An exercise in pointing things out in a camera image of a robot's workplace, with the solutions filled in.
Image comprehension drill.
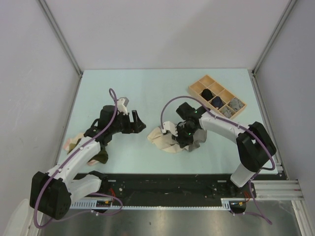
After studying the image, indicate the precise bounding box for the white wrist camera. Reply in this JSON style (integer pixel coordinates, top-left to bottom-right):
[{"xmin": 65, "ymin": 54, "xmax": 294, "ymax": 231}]
[
  {"xmin": 161, "ymin": 121, "xmax": 178, "ymax": 137},
  {"xmin": 117, "ymin": 97, "xmax": 129, "ymax": 115}
]

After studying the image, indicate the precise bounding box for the black rolled underwear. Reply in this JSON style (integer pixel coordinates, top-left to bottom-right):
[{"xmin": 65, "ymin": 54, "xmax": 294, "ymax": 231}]
[{"xmin": 201, "ymin": 88, "xmax": 214, "ymax": 101}]

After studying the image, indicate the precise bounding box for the olive green underwear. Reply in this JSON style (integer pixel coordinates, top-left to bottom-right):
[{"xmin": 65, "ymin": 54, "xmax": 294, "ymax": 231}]
[{"xmin": 87, "ymin": 146, "xmax": 108, "ymax": 166}]

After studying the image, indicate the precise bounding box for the right aluminium frame post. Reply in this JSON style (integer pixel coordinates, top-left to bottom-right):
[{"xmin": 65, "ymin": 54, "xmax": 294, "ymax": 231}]
[{"xmin": 252, "ymin": 0, "xmax": 299, "ymax": 76}]

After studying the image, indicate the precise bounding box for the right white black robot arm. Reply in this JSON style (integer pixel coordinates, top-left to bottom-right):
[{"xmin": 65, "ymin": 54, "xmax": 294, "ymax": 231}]
[{"xmin": 172, "ymin": 102, "xmax": 277, "ymax": 197}]

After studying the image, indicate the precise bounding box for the left aluminium frame post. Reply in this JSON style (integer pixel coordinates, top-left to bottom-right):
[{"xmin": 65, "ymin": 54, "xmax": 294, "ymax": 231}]
[{"xmin": 37, "ymin": 0, "xmax": 83, "ymax": 78}]

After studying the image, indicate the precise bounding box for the grey beige underwear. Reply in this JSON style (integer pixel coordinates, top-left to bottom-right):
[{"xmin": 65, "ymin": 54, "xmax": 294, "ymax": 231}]
[{"xmin": 147, "ymin": 126, "xmax": 207, "ymax": 153}]

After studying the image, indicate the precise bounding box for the grey rolled underwear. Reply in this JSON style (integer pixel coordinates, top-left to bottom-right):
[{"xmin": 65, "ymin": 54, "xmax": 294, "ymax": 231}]
[
  {"xmin": 228, "ymin": 97, "xmax": 244, "ymax": 112},
  {"xmin": 220, "ymin": 107, "xmax": 234, "ymax": 118}
]

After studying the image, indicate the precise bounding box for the grey rolled underwear front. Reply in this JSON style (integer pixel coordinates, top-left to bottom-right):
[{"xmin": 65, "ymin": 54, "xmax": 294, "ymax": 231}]
[{"xmin": 220, "ymin": 107, "xmax": 234, "ymax": 118}]

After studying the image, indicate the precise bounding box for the aluminium front rail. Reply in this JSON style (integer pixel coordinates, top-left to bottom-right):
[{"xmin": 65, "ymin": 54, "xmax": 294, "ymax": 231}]
[{"xmin": 253, "ymin": 180, "xmax": 304, "ymax": 201}]

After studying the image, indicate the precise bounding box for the navy rolled underwear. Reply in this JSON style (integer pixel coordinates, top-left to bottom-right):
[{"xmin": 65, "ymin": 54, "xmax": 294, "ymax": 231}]
[{"xmin": 211, "ymin": 96, "xmax": 223, "ymax": 109}]

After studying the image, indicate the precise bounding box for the grey rolled underwear back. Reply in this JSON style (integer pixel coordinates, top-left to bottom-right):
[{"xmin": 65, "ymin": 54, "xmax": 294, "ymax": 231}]
[{"xmin": 228, "ymin": 97, "xmax": 244, "ymax": 112}]

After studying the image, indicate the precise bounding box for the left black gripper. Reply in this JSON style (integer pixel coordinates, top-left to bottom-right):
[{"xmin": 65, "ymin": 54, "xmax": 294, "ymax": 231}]
[{"xmin": 109, "ymin": 110, "xmax": 145, "ymax": 134}]

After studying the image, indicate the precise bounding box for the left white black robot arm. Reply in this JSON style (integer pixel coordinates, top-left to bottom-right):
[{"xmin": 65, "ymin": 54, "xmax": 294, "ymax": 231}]
[{"xmin": 30, "ymin": 105, "xmax": 146, "ymax": 220}]

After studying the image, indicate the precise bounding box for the aluminium frame post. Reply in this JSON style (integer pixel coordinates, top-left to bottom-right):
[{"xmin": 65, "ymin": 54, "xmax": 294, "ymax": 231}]
[
  {"xmin": 252, "ymin": 0, "xmax": 299, "ymax": 76},
  {"xmin": 37, "ymin": 0, "xmax": 83, "ymax": 78}
]

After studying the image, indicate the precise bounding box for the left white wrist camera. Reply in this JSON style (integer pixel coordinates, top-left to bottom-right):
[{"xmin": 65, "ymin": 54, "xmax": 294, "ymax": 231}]
[{"xmin": 117, "ymin": 97, "xmax": 129, "ymax": 115}]

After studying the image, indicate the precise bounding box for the wooden compartment box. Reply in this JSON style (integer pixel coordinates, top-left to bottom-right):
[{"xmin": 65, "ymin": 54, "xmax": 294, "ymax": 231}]
[{"xmin": 188, "ymin": 75, "xmax": 247, "ymax": 119}]

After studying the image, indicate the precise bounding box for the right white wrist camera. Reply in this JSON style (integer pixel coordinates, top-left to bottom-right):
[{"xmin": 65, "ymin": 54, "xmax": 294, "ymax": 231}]
[{"xmin": 161, "ymin": 121, "xmax": 178, "ymax": 137}]

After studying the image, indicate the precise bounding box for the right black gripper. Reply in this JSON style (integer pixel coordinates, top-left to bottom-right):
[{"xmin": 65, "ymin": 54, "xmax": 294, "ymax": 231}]
[{"xmin": 171, "ymin": 123, "xmax": 198, "ymax": 148}]

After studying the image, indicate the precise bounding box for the slotted cable duct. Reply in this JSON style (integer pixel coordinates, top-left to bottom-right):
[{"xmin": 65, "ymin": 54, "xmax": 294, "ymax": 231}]
[{"xmin": 70, "ymin": 197, "xmax": 246, "ymax": 211}]

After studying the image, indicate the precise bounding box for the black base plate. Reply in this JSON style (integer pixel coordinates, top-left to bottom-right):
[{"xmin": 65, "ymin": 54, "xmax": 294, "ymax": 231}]
[{"xmin": 50, "ymin": 173, "xmax": 287, "ymax": 214}]

